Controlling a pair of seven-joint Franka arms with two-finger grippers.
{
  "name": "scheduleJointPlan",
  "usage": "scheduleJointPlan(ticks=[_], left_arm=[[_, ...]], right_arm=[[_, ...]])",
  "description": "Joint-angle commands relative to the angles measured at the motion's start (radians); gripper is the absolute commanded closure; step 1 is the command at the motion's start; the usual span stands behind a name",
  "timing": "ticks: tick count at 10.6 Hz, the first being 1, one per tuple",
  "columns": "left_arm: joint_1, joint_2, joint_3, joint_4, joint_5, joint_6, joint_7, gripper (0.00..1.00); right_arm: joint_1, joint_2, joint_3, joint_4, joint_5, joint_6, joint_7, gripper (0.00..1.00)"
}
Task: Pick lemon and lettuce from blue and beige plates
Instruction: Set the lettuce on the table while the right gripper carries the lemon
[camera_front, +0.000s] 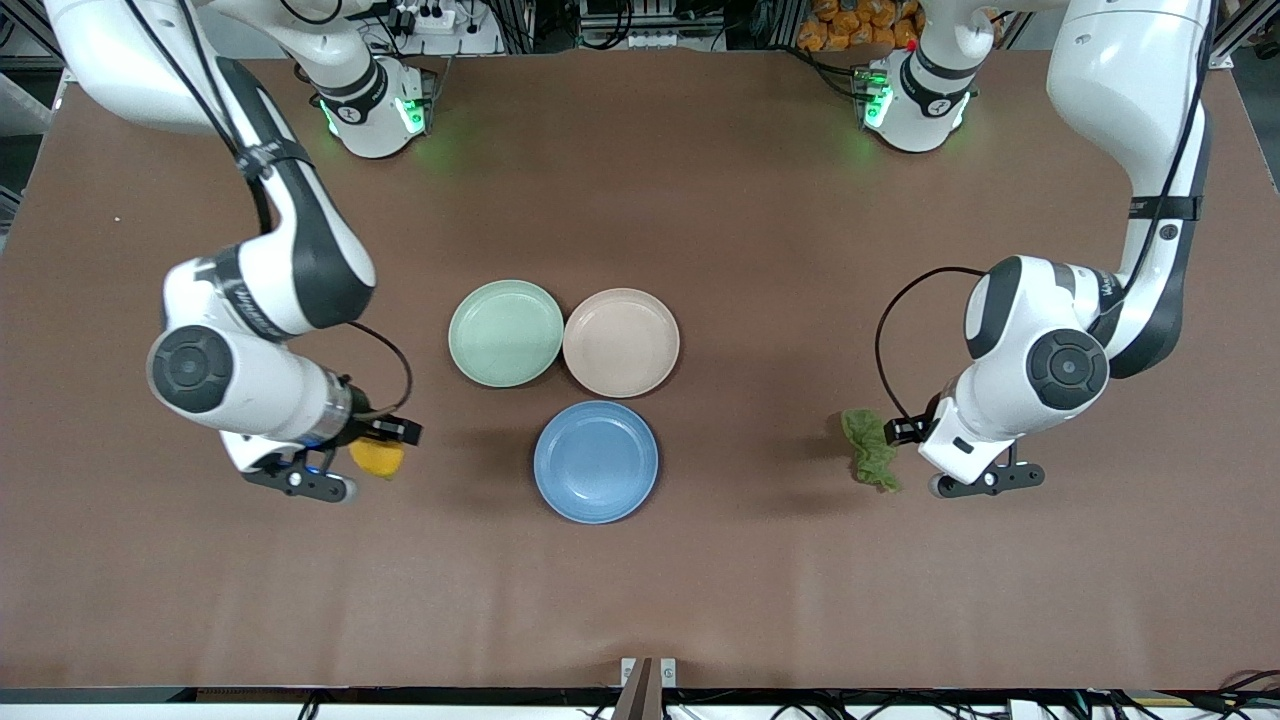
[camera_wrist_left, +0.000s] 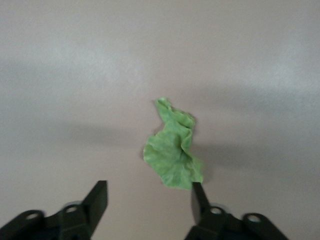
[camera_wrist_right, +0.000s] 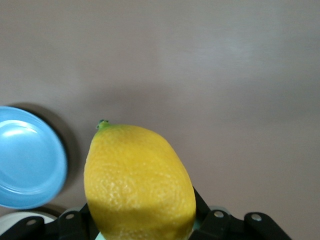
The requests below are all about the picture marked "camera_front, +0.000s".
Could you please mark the green plate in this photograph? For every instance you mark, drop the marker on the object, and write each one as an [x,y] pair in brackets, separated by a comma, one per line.
[506,333]

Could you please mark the white power strip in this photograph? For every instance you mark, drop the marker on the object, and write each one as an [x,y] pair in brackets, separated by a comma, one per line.
[425,18]

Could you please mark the yellow lemon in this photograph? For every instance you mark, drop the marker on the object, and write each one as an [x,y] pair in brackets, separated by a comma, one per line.
[377,460]

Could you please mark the green lettuce leaf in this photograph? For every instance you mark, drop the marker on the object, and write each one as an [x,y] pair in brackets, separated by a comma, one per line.
[870,450]

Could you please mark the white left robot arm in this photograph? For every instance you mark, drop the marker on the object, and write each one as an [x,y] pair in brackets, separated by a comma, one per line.
[1060,340]

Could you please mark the beige plate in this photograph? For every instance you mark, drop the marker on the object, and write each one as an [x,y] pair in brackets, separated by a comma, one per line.
[621,343]

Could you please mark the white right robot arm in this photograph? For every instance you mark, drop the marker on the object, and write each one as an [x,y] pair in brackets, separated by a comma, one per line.
[250,300]

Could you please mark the metal table edge bracket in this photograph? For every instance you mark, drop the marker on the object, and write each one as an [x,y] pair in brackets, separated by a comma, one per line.
[648,685]

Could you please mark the bag of orange items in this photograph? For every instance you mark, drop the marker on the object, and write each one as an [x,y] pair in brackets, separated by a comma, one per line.
[850,25]

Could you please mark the blue plate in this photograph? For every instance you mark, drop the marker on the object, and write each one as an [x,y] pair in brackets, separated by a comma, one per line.
[596,462]

